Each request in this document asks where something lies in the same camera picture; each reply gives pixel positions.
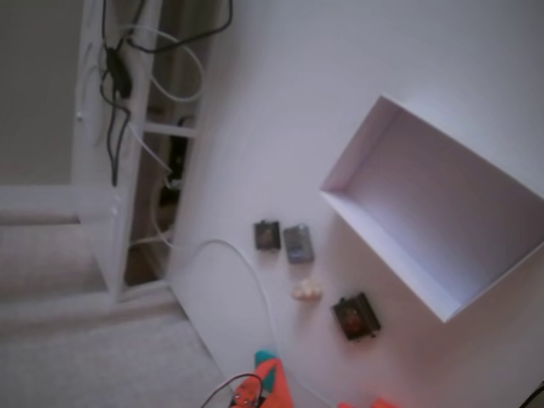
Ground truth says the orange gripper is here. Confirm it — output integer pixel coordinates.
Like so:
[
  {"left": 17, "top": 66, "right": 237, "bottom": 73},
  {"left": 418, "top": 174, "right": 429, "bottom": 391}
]
[{"left": 231, "top": 357, "right": 295, "bottom": 408}]

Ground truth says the green cube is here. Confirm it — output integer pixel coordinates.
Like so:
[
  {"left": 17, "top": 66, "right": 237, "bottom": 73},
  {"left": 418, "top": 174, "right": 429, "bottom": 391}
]
[{"left": 253, "top": 347, "right": 281, "bottom": 387}]

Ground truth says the white cardboard bin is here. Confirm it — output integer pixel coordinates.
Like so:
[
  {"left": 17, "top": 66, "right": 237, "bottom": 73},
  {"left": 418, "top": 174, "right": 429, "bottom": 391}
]
[{"left": 319, "top": 95, "right": 544, "bottom": 324}]

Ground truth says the small cream figurine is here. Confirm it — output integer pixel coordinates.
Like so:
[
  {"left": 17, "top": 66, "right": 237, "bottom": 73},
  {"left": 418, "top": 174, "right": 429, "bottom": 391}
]
[{"left": 292, "top": 278, "right": 324, "bottom": 303}]

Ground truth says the black case with red coin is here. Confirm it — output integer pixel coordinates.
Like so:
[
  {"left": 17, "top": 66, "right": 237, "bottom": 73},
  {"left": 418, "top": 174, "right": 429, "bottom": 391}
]
[{"left": 330, "top": 292, "right": 383, "bottom": 342}]

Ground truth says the grey metal tin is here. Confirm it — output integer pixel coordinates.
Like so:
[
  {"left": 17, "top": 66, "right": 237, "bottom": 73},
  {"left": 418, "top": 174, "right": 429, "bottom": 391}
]
[{"left": 282, "top": 224, "right": 316, "bottom": 265}]

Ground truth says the black case with dark coin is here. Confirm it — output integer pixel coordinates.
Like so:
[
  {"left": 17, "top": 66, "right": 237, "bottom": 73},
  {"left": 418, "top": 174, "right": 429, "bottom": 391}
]
[{"left": 253, "top": 219, "right": 282, "bottom": 252}]

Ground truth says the black gooseneck stand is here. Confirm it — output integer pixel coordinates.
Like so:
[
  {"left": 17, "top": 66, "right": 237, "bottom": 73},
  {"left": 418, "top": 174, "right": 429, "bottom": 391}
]
[{"left": 520, "top": 377, "right": 544, "bottom": 408}]

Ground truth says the white metal frame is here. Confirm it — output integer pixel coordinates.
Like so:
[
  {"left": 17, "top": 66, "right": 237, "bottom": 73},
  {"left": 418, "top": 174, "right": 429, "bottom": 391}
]
[{"left": 71, "top": 0, "right": 201, "bottom": 303}]

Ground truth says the white looped cable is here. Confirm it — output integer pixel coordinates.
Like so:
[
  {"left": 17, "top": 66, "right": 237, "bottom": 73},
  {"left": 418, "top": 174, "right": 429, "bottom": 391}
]
[{"left": 78, "top": 25, "right": 205, "bottom": 175}]

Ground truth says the black power cable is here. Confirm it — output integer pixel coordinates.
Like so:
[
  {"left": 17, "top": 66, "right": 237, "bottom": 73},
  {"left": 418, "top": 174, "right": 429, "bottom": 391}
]
[{"left": 99, "top": 0, "right": 235, "bottom": 188}]

